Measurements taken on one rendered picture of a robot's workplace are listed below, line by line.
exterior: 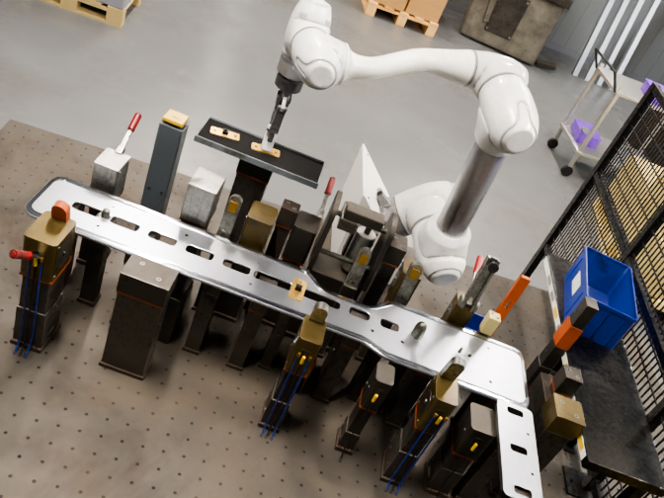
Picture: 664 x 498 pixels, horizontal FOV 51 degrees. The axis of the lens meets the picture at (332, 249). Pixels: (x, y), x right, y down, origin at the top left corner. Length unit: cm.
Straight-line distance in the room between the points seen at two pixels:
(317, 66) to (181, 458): 98
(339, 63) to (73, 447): 108
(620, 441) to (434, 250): 79
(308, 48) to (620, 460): 125
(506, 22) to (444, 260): 619
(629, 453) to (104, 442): 129
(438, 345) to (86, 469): 92
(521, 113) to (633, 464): 92
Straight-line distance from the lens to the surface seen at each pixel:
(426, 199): 241
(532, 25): 830
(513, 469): 173
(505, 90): 192
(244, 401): 192
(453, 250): 225
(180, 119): 204
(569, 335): 207
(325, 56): 165
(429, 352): 185
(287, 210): 192
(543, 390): 198
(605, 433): 195
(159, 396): 187
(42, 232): 169
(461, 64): 198
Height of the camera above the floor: 214
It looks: 35 degrees down
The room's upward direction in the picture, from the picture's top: 25 degrees clockwise
